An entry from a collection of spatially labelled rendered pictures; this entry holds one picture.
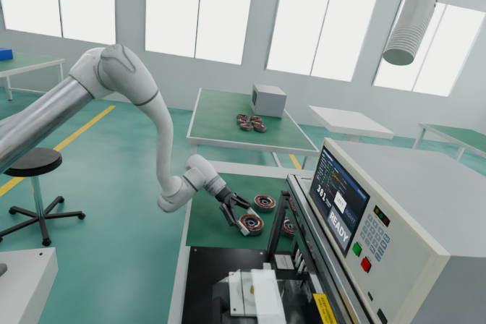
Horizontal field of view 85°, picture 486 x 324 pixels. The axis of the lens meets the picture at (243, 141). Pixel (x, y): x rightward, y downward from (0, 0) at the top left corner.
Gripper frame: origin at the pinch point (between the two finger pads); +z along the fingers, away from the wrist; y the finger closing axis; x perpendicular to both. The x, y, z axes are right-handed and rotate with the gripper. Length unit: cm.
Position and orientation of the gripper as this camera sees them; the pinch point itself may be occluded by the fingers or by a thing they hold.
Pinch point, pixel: (250, 223)
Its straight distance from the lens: 126.3
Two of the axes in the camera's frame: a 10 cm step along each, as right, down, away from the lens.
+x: 5.8, -6.4, -5.0
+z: 6.9, 7.1, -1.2
